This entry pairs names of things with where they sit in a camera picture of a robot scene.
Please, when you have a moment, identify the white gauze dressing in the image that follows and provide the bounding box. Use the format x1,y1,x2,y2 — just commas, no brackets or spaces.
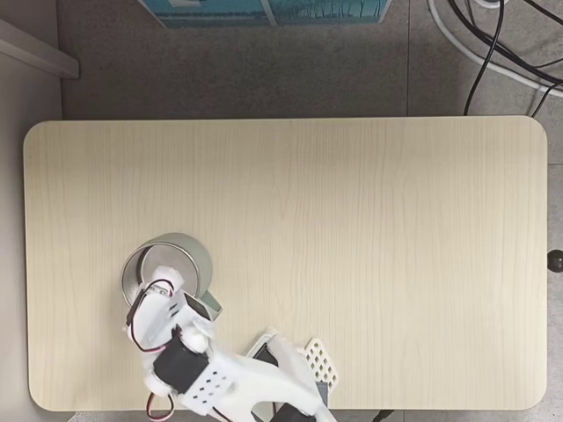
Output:
150,265,186,296

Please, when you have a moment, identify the pale green steel mug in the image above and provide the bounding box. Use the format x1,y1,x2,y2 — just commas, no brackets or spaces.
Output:
120,231,226,325

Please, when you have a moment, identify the white shelf board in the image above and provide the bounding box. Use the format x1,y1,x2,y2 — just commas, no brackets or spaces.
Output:
0,17,81,81

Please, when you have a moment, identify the teal printed box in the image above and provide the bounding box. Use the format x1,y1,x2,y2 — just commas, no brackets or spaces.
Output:
262,0,393,26
137,0,277,29

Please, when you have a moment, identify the thick white cable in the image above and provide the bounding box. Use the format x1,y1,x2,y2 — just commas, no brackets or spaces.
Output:
425,0,563,100

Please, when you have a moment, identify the black floor cable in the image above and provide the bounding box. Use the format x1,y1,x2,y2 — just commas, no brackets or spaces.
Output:
522,0,563,25
464,0,505,116
447,0,563,84

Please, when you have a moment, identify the thin white cable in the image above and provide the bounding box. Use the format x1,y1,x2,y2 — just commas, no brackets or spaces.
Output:
529,82,563,118

